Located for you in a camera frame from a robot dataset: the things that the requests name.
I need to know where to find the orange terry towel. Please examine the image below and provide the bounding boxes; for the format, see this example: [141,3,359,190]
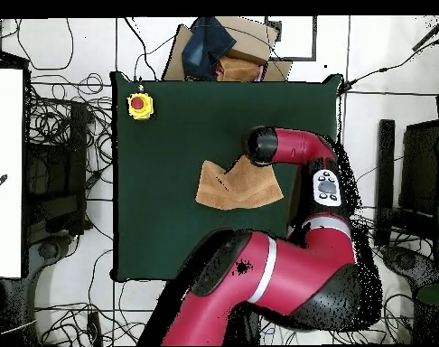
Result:
[194,154,285,211]

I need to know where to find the long black flat board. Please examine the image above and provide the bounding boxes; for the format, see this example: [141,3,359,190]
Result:
[373,118,397,249]

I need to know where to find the dark green table cloth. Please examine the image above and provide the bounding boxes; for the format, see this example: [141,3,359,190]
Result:
[109,70,344,283]

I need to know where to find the yellow emergency stop button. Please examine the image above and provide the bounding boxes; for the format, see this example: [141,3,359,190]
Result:
[126,91,155,121]

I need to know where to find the orange cloth in box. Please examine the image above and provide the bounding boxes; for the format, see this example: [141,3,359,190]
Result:
[217,56,265,83]

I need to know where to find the blue denim jeans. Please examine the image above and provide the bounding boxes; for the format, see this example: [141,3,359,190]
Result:
[181,16,238,81]

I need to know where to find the brown cardboard box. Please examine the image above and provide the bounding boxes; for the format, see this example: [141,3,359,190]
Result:
[161,15,294,83]

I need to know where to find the black metal stand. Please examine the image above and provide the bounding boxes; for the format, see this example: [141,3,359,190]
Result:
[399,120,439,239]
[23,100,92,247]

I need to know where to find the small black floor box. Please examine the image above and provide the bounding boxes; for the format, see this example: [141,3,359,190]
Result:
[87,311,101,344]

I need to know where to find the white board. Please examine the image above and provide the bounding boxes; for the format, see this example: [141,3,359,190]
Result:
[0,68,24,278]

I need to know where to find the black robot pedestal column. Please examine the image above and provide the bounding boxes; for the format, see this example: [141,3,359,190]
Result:
[222,306,262,347]

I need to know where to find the black square frame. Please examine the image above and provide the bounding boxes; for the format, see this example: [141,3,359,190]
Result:
[264,15,318,61]

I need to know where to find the black pedestal leg with knob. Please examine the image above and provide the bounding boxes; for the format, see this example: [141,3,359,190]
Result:
[27,234,74,279]
[380,244,439,292]

